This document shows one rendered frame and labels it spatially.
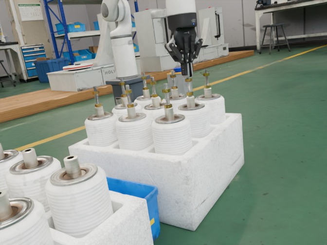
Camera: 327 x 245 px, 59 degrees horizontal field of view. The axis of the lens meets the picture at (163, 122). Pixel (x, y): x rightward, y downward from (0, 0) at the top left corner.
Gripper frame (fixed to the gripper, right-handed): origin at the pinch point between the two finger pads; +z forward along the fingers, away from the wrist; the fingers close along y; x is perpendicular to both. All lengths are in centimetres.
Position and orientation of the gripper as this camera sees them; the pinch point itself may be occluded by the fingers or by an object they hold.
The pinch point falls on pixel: (187, 70)
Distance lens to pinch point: 79.6
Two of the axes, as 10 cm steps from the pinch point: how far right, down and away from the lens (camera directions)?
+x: -6.7, -1.2, 7.3
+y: 7.3, -2.8, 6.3
